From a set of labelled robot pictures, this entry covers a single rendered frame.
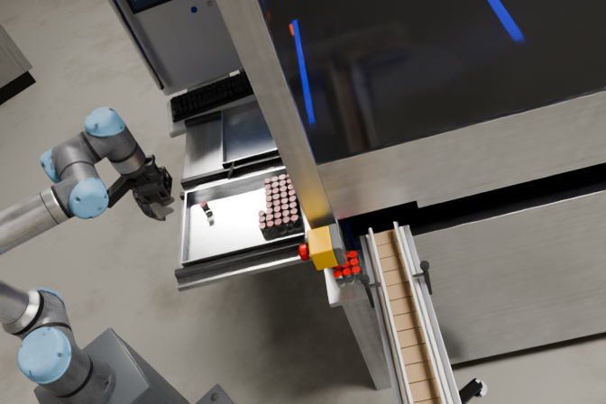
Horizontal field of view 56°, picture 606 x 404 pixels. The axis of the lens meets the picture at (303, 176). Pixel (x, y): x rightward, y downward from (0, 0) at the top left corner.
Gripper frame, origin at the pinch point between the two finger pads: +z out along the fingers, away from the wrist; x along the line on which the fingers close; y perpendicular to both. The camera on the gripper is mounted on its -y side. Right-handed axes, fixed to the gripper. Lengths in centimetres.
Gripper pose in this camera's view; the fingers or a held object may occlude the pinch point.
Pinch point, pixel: (160, 216)
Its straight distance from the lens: 153.9
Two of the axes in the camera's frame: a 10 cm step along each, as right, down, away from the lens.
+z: 2.5, 6.5, 7.1
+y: 9.6, -2.5, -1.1
